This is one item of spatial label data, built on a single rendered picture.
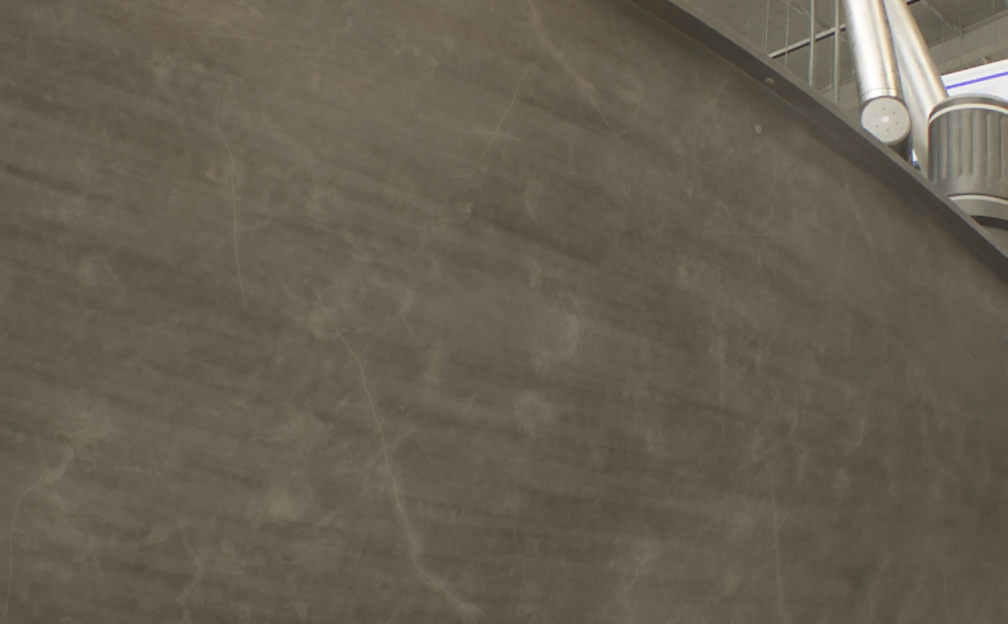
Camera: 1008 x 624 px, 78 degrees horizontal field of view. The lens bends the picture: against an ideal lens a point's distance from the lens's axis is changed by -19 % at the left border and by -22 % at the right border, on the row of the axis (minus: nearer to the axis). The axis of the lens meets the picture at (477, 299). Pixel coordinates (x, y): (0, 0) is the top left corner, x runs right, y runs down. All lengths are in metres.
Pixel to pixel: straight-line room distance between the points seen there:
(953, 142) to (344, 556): 1.21
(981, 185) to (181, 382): 1.23
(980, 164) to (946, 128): 0.11
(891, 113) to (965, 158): 0.20
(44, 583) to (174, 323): 0.19
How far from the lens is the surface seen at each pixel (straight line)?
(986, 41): 15.95
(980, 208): 1.33
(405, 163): 0.51
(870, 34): 1.63
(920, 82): 1.79
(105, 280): 0.47
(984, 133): 1.41
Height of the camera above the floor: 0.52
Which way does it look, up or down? 9 degrees up
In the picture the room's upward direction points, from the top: 13 degrees clockwise
